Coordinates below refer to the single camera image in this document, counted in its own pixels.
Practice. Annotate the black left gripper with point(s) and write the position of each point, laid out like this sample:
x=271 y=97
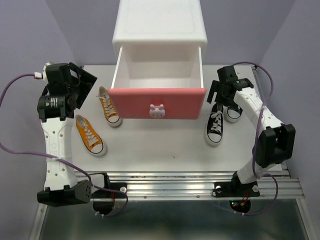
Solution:
x=87 y=81

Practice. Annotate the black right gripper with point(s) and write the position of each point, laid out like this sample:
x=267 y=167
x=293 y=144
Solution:
x=216 y=87

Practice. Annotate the black sneaker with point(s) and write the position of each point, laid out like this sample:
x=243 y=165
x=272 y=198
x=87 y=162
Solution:
x=233 y=115
x=215 y=125

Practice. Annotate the black sneaker front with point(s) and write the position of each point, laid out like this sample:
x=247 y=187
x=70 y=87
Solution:
x=215 y=125

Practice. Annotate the dark pink drawer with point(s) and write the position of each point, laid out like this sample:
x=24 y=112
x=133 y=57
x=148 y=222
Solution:
x=157 y=97

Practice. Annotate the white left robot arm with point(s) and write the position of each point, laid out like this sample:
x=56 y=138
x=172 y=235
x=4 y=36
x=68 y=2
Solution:
x=61 y=187

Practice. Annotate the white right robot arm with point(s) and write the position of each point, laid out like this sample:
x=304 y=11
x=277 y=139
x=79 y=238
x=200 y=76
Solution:
x=274 y=140

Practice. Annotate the orange sneaker near cabinet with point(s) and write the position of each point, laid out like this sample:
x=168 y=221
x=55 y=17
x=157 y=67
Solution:
x=108 y=108

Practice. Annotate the white shoe cabinet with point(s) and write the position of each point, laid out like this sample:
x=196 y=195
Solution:
x=159 y=44

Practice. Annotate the orange sneaker front left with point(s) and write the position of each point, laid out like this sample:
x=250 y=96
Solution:
x=93 y=143

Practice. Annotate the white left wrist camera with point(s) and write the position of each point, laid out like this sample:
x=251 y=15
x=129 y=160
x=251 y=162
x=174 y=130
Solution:
x=42 y=75

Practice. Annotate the aluminium mounting rail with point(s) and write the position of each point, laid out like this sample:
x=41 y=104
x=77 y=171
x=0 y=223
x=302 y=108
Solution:
x=192 y=185

